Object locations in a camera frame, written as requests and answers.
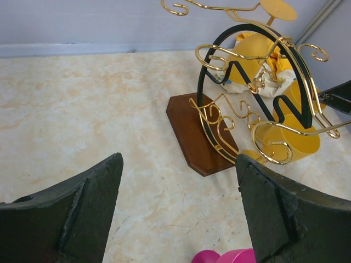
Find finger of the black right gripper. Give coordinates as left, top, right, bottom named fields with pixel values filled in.
left=318, top=80, right=351, bottom=115

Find patterned crumpled cloth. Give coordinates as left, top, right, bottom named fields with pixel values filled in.
left=228, top=31, right=296, bottom=98

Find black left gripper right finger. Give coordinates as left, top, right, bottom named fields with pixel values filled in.
left=235, top=154, right=350, bottom=262

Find yellow wine glass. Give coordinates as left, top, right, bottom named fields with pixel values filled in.
left=228, top=1, right=297, bottom=82
left=241, top=114, right=320, bottom=164
left=273, top=81, right=326, bottom=121

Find pink wine glass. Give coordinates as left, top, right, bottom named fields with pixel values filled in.
left=191, top=248, right=256, bottom=263

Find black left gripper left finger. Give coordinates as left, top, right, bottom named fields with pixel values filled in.
left=1, top=153, right=123, bottom=262

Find aluminium frame post right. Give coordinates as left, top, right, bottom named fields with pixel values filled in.
left=295, top=0, right=344, bottom=46

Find gold black wine glass rack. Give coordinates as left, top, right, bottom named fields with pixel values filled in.
left=166, top=7, right=340, bottom=176

